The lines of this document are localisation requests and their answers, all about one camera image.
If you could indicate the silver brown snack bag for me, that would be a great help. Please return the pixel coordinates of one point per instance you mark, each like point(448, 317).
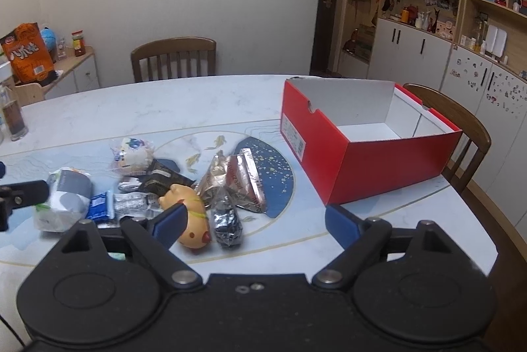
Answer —
point(213, 179)

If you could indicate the blue wafer snack packet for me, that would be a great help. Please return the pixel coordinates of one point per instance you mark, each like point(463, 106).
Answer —
point(100, 209)

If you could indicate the clear bag of black parts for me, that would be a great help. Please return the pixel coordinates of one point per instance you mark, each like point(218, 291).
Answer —
point(226, 224)

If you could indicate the glass bottle dark liquid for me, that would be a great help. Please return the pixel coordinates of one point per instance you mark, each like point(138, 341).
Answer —
point(12, 113)

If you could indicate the blue globe toy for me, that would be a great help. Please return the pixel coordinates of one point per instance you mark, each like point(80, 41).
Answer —
point(49, 38)

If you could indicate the silver red snack bag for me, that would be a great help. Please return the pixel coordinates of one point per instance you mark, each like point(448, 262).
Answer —
point(244, 183)

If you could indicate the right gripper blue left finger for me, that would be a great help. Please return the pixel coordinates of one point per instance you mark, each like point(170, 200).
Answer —
point(168, 226)

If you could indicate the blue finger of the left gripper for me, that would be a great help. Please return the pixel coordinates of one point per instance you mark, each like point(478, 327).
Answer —
point(27, 194)

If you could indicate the white low cabinet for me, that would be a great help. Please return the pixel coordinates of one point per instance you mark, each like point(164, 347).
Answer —
point(79, 75)

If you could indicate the white wall cabinet unit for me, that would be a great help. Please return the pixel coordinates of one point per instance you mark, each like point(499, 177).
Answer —
point(474, 51)

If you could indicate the red lidded jar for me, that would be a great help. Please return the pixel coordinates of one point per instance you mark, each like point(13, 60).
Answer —
point(78, 43)

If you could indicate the blueberry bread package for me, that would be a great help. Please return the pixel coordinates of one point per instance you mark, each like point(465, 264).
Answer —
point(132, 156)

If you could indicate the yellow spotted pig toy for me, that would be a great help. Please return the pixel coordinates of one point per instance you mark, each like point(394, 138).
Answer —
point(196, 235)

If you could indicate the white grey tissue pack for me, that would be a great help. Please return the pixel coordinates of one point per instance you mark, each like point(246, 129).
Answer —
point(68, 201)

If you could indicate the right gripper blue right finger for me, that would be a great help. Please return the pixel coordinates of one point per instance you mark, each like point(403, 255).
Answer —
point(343, 226)

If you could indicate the orange snack bag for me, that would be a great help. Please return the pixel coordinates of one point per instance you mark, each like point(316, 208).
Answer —
point(31, 62)

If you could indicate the wooden chair behind table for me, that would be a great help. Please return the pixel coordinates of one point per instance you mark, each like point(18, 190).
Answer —
point(173, 58)

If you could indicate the silver foil printed pouch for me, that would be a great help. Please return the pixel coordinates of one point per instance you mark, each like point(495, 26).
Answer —
point(135, 204)

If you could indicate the black gold snack packet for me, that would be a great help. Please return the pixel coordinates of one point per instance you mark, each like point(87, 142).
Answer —
point(160, 176)

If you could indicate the red cardboard shoe box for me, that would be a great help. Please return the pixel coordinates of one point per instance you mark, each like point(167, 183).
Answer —
point(358, 138)

